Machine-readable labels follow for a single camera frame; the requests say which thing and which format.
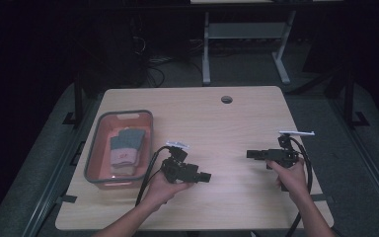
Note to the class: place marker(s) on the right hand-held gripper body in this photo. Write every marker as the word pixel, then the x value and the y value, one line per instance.
pixel 284 156

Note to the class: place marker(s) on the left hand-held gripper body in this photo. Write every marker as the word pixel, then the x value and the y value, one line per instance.
pixel 179 171

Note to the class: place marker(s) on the grey pink fingerless glove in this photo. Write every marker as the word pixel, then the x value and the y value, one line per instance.
pixel 132 144
pixel 115 151

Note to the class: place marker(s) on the pink basin with grey rim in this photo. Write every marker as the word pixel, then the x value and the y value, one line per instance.
pixel 98 158

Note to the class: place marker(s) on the person's left hand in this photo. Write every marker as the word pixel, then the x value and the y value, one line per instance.
pixel 164 191

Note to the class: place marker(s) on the person's right hand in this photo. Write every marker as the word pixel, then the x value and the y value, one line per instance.
pixel 294 179

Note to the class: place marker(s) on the black metal stand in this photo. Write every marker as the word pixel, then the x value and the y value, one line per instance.
pixel 349 98
pixel 78 98

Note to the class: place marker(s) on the grey metal rail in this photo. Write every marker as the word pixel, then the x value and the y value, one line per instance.
pixel 51 184
pixel 368 164

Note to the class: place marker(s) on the grey metal desk frame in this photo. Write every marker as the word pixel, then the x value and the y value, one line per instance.
pixel 243 30

